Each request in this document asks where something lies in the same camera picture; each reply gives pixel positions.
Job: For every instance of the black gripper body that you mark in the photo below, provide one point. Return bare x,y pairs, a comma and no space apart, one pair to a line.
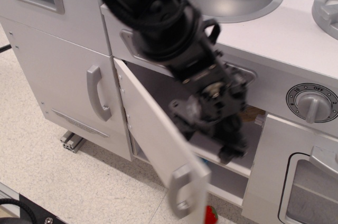
216,96

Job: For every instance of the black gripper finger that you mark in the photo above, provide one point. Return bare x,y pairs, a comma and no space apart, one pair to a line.
187,130
230,151

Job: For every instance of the white cabinet door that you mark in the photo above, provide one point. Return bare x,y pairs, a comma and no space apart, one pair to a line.
160,140

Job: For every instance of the silver cabinet door handle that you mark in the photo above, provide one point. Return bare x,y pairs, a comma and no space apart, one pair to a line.
180,192

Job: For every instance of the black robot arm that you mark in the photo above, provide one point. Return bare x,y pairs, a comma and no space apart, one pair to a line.
172,33

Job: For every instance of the grey vent panel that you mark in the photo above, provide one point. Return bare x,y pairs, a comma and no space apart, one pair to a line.
127,37

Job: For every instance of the red toy strawberry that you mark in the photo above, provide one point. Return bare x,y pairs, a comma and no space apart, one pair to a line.
211,216

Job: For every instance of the oven door with window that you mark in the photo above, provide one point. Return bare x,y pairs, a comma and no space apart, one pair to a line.
309,195

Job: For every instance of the grey timer knob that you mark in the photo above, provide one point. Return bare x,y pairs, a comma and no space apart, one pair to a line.
312,102

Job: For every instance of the white toy kitchen body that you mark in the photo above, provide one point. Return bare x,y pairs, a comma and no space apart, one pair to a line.
284,48

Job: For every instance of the aluminium extrusion bar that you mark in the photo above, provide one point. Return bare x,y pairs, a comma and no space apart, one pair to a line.
72,142

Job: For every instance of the silver toy faucet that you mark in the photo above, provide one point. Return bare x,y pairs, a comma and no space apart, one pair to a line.
325,16

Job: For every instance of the silver oven door handle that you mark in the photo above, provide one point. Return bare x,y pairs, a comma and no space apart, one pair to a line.
324,160

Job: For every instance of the silver fridge door handle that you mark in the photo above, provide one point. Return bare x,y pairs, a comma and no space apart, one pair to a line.
93,78

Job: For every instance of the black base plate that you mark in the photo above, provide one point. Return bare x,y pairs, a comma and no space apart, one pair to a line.
30,212

